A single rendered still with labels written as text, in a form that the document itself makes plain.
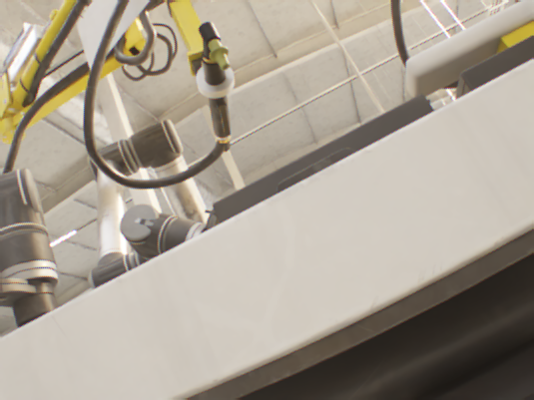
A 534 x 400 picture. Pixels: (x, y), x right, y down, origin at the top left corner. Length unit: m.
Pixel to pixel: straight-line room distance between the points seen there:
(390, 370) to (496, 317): 0.06
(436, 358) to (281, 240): 0.09
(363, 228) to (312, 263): 0.03
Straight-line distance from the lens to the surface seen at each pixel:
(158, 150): 2.00
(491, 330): 0.25
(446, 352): 0.25
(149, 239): 1.25
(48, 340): 0.28
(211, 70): 1.10
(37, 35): 1.92
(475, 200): 0.22
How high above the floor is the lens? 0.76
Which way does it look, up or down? 21 degrees up
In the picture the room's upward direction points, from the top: 25 degrees counter-clockwise
